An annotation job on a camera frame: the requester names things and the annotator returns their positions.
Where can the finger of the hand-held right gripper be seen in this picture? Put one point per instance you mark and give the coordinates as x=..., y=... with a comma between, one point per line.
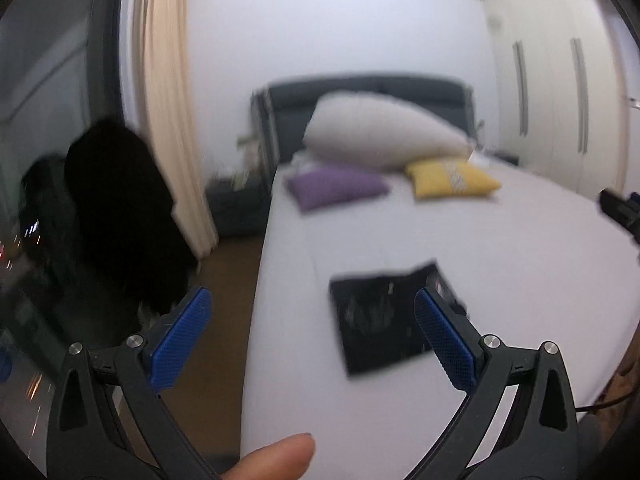
x=622, y=210

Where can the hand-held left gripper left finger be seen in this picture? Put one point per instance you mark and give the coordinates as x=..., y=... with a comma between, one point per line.
x=180, y=340

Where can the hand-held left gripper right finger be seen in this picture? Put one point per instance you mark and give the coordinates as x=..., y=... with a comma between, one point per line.
x=445, y=345

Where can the black pants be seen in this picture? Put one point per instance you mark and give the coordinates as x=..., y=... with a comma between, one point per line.
x=380, y=320

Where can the person's left hand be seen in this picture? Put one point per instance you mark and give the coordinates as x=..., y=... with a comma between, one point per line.
x=275, y=460

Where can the dark nightstand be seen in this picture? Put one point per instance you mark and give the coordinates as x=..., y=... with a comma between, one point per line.
x=235, y=210

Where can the black garment on chair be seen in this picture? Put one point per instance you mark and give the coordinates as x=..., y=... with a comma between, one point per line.
x=125, y=210

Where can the bed with white sheet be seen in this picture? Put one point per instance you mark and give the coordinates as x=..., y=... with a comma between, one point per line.
x=350, y=240

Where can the yellow pillow with patterned stripe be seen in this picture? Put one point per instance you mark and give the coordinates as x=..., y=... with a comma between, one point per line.
x=450, y=177

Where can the purple pillow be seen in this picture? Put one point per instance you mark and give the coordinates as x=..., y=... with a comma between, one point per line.
x=335, y=187

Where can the large white pillow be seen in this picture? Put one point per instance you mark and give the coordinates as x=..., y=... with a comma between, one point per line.
x=380, y=132

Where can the beige curtain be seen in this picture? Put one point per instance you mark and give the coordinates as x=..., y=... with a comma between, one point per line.
x=170, y=110

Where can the dark grey headboard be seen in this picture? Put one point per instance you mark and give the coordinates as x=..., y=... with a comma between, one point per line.
x=295, y=110

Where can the glass window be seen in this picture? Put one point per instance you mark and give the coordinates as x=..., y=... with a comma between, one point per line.
x=55, y=75

